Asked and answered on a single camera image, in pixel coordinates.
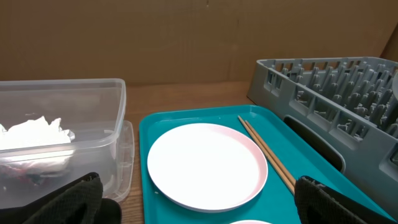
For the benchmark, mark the wooden chopstick left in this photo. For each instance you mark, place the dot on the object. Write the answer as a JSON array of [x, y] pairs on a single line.
[[267, 157]]

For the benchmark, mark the wooden chopstick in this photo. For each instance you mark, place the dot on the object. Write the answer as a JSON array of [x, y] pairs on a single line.
[[267, 157], [282, 167]]

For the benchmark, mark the crumpled white paper waste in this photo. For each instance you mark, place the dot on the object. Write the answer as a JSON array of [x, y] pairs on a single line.
[[25, 146]]

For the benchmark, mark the white round plate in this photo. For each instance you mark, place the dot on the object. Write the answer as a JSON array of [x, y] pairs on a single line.
[[207, 167]]

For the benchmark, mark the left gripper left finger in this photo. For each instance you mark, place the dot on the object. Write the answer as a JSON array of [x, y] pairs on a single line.
[[79, 202]]

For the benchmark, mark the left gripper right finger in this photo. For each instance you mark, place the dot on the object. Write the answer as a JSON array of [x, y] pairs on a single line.
[[317, 203]]

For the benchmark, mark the wooden chopstick right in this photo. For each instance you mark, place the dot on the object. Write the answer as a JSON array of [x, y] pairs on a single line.
[[282, 167]]

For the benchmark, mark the pink bowl with rice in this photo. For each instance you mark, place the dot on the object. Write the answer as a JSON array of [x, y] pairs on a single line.
[[250, 222]]

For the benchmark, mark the clear plastic bin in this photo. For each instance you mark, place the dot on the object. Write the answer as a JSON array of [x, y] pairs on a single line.
[[93, 109]]

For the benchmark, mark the grey dish rack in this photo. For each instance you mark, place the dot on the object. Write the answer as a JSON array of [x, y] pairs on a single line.
[[348, 102]]

